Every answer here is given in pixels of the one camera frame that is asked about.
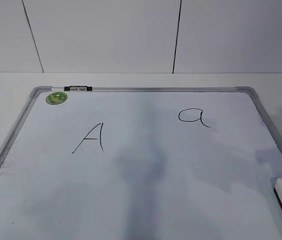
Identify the white magnetic whiteboard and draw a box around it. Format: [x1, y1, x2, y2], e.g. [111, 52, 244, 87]
[0, 87, 282, 240]

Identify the black and clear board clip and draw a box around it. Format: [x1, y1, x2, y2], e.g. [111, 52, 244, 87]
[63, 85, 93, 92]

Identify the green round magnet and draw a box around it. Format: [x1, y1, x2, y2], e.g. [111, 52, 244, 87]
[45, 92, 68, 105]

